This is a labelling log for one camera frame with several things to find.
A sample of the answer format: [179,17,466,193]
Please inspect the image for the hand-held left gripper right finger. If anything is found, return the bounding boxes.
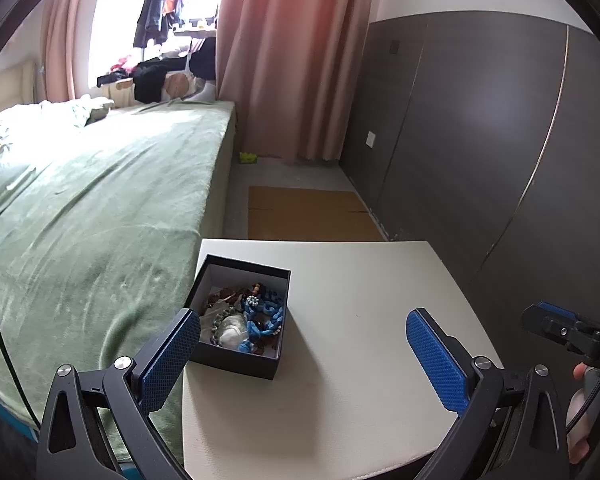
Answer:
[405,308,566,480]

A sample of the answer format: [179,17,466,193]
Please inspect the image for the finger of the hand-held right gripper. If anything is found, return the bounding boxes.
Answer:
[521,301,600,347]

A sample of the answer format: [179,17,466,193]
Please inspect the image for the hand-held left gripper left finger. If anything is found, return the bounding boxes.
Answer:
[35,307,202,480]

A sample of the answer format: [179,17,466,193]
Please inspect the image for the green bead bracelet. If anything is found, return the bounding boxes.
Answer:
[210,309,243,346]

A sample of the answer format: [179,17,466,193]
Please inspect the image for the black jewelry box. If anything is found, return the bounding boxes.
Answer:
[184,254,292,381]

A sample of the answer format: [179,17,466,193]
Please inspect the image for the blue chain bracelet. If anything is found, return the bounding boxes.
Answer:
[240,294,286,353]

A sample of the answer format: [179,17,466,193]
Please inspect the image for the person's right hand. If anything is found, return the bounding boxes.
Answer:
[566,362,592,466]

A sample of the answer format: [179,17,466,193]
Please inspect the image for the bed with green sheet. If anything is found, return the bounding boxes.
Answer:
[0,97,238,461]

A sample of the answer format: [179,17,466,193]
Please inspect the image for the brown cardboard sheet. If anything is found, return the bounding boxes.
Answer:
[248,186,391,241]

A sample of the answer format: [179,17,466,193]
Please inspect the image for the dark brown wardrobe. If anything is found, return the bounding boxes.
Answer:
[340,10,600,341]

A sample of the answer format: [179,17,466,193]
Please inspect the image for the green quilt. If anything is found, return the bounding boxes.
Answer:
[0,95,116,176]

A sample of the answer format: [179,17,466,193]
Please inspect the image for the pile of clothes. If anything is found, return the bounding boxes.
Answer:
[96,37,218,106]

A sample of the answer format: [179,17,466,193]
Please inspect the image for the cream headboard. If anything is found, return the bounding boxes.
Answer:
[0,60,36,126]

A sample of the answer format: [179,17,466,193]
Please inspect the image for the pink curtain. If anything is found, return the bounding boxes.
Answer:
[215,0,396,163]
[40,0,111,103]

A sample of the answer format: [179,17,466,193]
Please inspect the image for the hanging dark clothes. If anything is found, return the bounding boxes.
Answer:
[132,0,198,48]

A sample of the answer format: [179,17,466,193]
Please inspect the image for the black braided cable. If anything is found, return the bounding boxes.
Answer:
[565,330,600,433]

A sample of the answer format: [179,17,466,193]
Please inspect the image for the beaded bracelets in box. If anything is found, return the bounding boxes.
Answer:
[206,282,283,356]

